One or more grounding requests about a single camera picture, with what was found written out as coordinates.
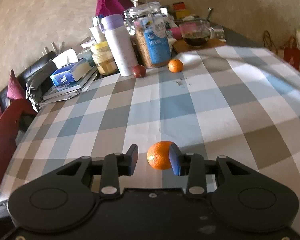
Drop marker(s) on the magenta cushion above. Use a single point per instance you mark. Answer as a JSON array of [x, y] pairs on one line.
[[15, 90]]

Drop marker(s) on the red paper bag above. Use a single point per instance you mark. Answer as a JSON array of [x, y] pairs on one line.
[[292, 52]]

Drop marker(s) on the blue tissue pack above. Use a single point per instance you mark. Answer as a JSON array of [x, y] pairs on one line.
[[70, 73]]

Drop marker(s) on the glass cereal jar blue label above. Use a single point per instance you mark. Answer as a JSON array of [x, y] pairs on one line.
[[150, 34]]

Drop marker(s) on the checkered tablecloth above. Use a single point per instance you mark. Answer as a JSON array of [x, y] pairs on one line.
[[234, 101]]

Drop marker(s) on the black leather sofa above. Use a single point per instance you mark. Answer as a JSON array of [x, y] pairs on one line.
[[24, 77]]

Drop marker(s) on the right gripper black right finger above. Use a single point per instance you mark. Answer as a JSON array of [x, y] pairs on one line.
[[191, 165]]

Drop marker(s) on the orange mandarin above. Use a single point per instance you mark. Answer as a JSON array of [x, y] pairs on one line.
[[175, 66], [158, 155]]

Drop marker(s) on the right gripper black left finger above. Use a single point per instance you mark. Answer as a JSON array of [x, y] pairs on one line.
[[114, 166]]

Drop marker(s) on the glass cup with dark drink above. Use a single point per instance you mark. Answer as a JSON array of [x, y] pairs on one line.
[[196, 33]]

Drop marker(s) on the stack of books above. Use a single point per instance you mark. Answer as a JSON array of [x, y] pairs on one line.
[[69, 90]]

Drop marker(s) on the magenta cloth bag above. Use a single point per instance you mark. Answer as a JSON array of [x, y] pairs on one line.
[[109, 7]]

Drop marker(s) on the white purple thermos bottle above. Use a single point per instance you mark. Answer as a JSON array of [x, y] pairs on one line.
[[119, 43]]

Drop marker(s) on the dark red plum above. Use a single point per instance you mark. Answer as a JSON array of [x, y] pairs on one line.
[[139, 71]]

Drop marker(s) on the grey jacket on sofa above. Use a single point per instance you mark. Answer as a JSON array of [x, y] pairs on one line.
[[38, 84]]

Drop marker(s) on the yellow lid glass jar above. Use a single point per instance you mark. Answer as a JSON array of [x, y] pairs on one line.
[[103, 58]]

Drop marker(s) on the red chair back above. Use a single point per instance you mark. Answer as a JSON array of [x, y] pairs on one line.
[[9, 127]]

